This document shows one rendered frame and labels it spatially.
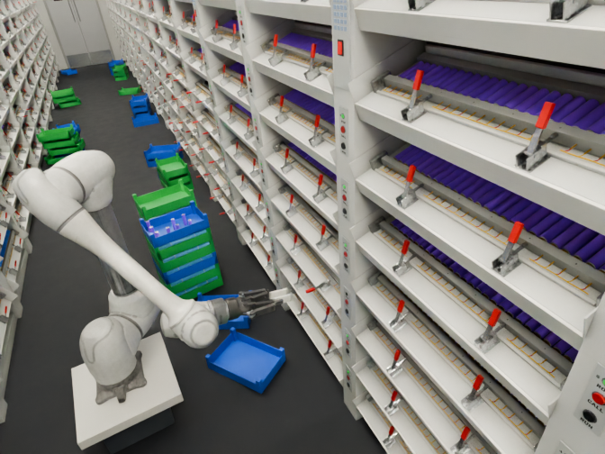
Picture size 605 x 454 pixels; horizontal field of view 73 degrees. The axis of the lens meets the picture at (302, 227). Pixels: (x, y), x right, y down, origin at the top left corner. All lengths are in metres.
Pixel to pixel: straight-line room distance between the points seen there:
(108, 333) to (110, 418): 0.30
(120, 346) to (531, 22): 1.49
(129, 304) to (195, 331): 0.56
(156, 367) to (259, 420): 0.47
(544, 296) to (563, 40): 0.37
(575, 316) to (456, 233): 0.25
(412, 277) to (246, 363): 1.16
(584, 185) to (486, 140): 0.18
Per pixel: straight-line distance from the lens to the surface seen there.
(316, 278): 1.62
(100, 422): 1.73
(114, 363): 1.66
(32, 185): 1.36
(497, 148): 0.73
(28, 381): 2.40
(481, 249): 0.81
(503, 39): 0.67
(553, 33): 0.62
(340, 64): 1.01
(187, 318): 1.22
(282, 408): 1.85
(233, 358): 2.04
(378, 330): 1.40
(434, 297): 0.98
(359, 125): 1.01
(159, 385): 1.73
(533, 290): 0.75
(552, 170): 0.67
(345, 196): 1.12
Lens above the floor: 1.53
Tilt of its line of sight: 33 degrees down
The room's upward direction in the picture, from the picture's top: 5 degrees counter-clockwise
